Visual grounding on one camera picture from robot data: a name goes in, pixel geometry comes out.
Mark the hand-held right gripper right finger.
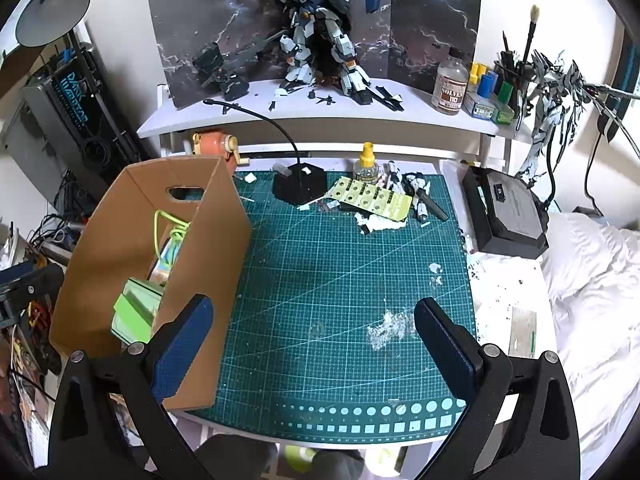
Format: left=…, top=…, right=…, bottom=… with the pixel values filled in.
left=414, top=297, right=583, bottom=480

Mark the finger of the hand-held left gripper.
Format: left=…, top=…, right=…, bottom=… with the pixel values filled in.
left=0, top=265, right=66, bottom=331

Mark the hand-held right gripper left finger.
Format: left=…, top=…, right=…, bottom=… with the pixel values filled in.
left=47, top=294, right=215, bottom=480

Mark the light green box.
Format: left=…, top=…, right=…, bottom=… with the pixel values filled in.
left=110, top=277, right=166, bottom=346

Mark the neon green cable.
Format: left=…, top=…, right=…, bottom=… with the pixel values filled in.
left=152, top=210, right=193, bottom=266

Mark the brown cardboard box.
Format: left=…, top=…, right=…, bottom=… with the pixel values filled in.
left=49, top=156, right=253, bottom=412

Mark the person's left leg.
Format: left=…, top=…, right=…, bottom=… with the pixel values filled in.
left=195, top=435, right=278, bottom=480

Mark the person's leg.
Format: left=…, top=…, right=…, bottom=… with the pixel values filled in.
left=307, top=450, right=366, bottom=480
left=195, top=435, right=278, bottom=480

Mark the green cutting mat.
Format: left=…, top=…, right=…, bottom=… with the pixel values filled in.
left=192, top=170, right=478, bottom=443

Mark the black grey case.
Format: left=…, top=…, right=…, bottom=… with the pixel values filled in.
left=460, top=165, right=551, bottom=261

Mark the white duvet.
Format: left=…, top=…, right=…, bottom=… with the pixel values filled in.
left=540, top=210, right=640, bottom=480

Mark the grey computer tower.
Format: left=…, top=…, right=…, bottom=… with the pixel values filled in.
left=0, top=42, right=156, bottom=201

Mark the person's right leg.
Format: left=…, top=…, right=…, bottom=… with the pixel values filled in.
left=307, top=450, right=366, bottom=480

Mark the small white robot figure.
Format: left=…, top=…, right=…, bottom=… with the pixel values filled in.
left=380, top=160, right=451, bottom=226

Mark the yellow green blister card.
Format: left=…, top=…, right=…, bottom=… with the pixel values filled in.
left=320, top=175, right=413, bottom=222

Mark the black gooseneck stand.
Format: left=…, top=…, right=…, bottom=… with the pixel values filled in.
left=202, top=99, right=328, bottom=206

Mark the yellow cap glue bottle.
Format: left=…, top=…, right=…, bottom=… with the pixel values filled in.
left=352, top=142, right=381, bottom=183

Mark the orange pencil sharpener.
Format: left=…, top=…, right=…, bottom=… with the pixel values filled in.
left=192, top=130, right=251, bottom=173

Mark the white desk shelf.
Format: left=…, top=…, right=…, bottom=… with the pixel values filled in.
left=137, top=80, right=536, bottom=171

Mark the green cap cement bottle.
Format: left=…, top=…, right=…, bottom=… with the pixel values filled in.
left=492, top=80, right=517, bottom=125

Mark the blue cap cement bottle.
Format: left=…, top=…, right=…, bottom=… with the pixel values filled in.
left=462, top=72, right=498, bottom=120

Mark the white winged robot model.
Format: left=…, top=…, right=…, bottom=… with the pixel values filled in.
left=515, top=49, right=640, bottom=186

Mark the clear solvent bottle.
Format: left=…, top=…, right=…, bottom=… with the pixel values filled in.
left=431, top=47, right=471, bottom=117

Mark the grey desk lamp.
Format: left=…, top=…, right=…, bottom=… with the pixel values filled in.
left=0, top=0, right=91, bottom=76

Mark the yellow cap cement bottle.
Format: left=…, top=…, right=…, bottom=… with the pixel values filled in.
left=467, top=62, right=488, bottom=93

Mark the dark grey model cannon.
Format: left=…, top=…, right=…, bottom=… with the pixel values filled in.
left=192, top=30, right=281, bottom=102

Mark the black brush holder cup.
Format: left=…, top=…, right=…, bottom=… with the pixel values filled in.
left=492, top=50, right=533, bottom=88

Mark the dark lightning backdrop poster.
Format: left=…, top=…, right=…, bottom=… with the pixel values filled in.
left=144, top=0, right=483, bottom=110

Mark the white air conditioner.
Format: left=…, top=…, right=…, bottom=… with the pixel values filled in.
left=612, top=25, right=640, bottom=96

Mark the blue white robot model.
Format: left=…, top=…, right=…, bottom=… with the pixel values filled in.
left=270, top=0, right=406, bottom=111

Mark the tangle of cables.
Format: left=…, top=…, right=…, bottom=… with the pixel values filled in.
left=27, top=170, right=101, bottom=261

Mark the black power cable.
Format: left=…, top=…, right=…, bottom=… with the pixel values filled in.
left=585, top=130, right=608, bottom=211

